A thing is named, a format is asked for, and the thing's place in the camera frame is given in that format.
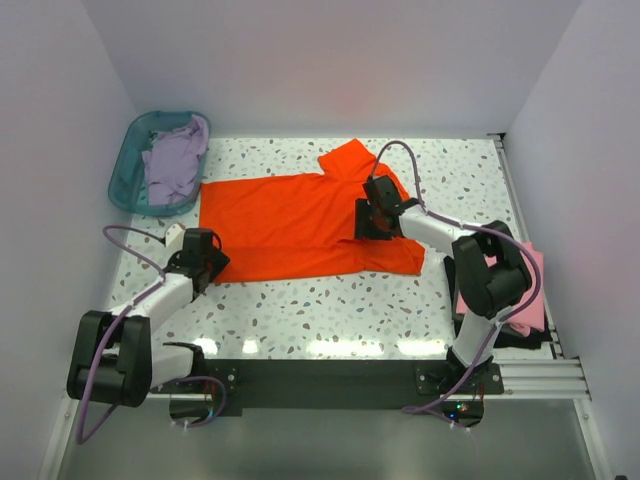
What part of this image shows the orange t shirt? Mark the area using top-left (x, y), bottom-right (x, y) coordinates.
top-left (199, 140), bottom-right (425, 283)

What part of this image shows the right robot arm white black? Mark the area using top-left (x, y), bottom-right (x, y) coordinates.
top-left (355, 176), bottom-right (541, 393)

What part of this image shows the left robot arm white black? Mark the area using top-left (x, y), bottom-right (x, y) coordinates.
top-left (66, 228), bottom-right (230, 407)

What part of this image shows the lilac t shirt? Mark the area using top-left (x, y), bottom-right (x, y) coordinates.
top-left (142, 115), bottom-right (209, 206)

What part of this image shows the teal plastic basket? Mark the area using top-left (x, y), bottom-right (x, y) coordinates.
top-left (108, 111), bottom-right (211, 217)

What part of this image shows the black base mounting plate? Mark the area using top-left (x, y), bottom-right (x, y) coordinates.
top-left (148, 357), bottom-right (505, 419)

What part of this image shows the black folded t shirt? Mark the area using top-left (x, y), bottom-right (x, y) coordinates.
top-left (443, 257), bottom-right (551, 350)

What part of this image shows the pink folded t shirt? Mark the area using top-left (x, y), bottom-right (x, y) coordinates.
top-left (454, 242), bottom-right (545, 339)

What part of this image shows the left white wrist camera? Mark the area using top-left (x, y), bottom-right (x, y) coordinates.
top-left (164, 223), bottom-right (186, 250)

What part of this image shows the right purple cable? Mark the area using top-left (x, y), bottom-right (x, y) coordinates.
top-left (369, 141), bottom-right (544, 417)

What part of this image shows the purple cable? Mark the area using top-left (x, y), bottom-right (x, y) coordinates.
top-left (369, 141), bottom-right (544, 417)
top-left (74, 224), bottom-right (229, 446)

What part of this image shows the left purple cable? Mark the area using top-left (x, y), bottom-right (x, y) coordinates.
top-left (74, 224), bottom-right (229, 446)

